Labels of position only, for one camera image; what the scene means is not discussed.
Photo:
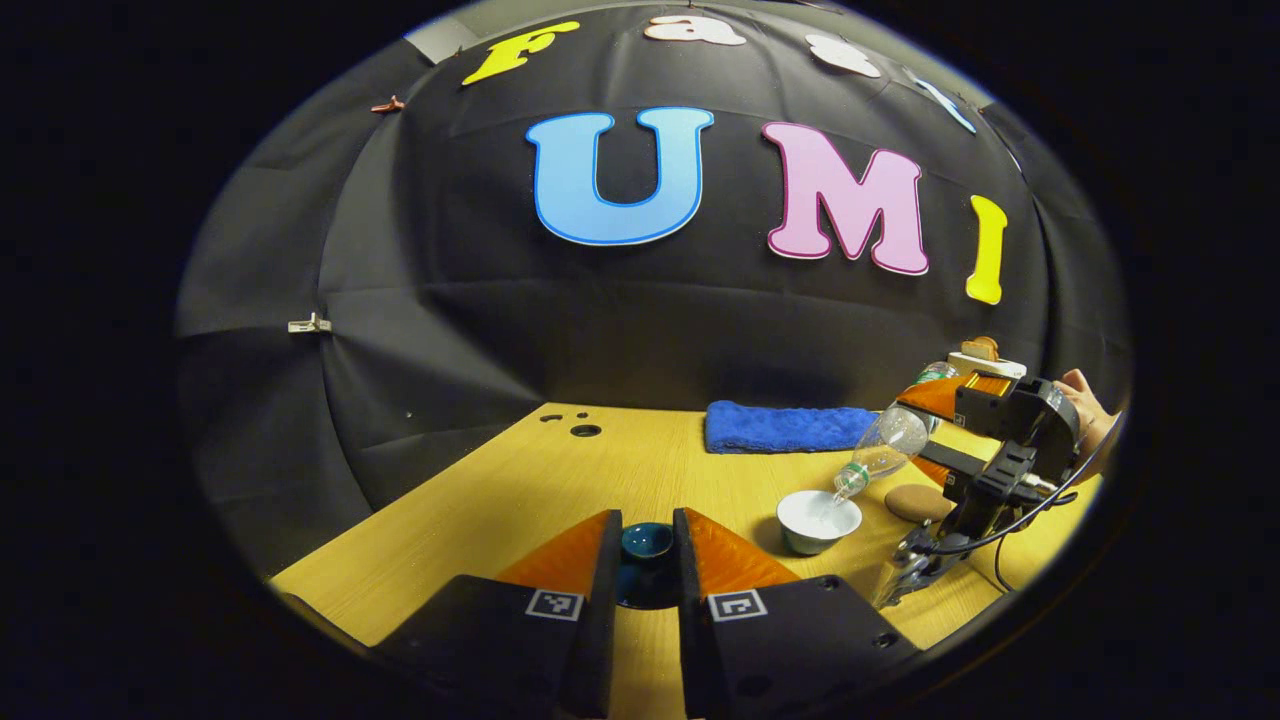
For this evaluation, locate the black backdrop cloth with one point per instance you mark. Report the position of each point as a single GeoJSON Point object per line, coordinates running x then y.
{"type": "Point", "coordinates": [600, 320]}

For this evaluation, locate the white toaster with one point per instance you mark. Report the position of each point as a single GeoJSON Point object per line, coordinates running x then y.
{"type": "Point", "coordinates": [985, 365]}

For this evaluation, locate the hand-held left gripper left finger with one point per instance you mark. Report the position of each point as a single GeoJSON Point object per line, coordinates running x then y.
{"type": "Point", "coordinates": [590, 620]}

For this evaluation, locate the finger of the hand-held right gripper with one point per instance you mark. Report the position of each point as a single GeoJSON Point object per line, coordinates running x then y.
{"type": "Point", "coordinates": [940, 395]}
{"type": "Point", "coordinates": [950, 462]}

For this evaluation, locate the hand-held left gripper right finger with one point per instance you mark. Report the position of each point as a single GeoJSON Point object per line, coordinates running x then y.
{"type": "Point", "coordinates": [690, 620]}

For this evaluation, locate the pink clip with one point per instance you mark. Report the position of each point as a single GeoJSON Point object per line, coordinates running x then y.
{"type": "Point", "coordinates": [388, 104]}

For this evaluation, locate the round brown coaster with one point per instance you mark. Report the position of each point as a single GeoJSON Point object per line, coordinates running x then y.
{"type": "Point", "coordinates": [915, 503]}

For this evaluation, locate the dark teal teacup lid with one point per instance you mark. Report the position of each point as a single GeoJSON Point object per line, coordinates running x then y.
{"type": "Point", "coordinates": [647, 542]}

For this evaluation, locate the white teacup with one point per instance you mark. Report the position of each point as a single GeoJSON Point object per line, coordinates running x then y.
{"type": "Point", "coordinates": [815, 520]}

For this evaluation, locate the toast slices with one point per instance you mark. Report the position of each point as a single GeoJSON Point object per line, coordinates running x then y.
{"type": "Point", "coordinates": [982, 348]}

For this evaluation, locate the blue towel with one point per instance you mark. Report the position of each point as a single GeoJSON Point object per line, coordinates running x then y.
{"type": "Point", "coordinates": [780, 428]}

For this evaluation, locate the white clip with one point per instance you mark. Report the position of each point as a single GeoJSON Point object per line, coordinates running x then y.
{"type": "Point", "coordinates": [310, 324]}

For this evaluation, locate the clear plastic water bottle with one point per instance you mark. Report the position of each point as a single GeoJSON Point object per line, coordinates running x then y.
{"type": "Point", "coordinates": [890, 440]}

